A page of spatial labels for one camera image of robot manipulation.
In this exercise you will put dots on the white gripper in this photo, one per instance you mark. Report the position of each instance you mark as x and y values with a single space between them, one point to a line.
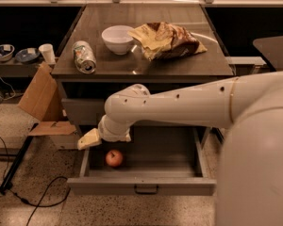
112 136

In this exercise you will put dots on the red apple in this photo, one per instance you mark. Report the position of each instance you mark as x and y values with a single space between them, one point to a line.
114 158

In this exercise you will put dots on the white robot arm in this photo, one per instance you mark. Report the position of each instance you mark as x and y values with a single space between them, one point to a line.
250 110

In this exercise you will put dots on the closed upper drawer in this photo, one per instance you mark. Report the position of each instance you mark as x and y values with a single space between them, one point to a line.
84 111

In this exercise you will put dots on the open middle drawer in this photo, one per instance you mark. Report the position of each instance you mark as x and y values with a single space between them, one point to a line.
159 160

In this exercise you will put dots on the grey drawer cabinet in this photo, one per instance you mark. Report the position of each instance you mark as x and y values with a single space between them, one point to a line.
114 72

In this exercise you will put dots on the brown cardboard box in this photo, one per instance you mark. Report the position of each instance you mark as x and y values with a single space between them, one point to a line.
42 101

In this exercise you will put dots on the crushed soda can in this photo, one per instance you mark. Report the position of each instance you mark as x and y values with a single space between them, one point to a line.
84 58

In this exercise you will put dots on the white paper cup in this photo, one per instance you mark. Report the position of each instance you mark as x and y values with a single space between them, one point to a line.
47 52

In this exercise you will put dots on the black left stand leg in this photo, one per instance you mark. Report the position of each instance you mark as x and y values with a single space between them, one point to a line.
18 158

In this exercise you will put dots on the white ceramic bowl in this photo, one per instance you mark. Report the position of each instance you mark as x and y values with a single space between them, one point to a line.
117 39

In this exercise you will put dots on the blue patterned bowl right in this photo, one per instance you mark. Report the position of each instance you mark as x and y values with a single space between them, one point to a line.
28 55

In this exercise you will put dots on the blue patterned bowl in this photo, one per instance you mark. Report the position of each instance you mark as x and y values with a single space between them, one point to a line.
6 52
28 55

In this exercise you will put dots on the yellow brown chip bag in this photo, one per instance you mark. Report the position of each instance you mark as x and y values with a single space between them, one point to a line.
164 41

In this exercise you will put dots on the blue patterned bowl left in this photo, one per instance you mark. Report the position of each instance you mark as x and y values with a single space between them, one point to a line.
6 52

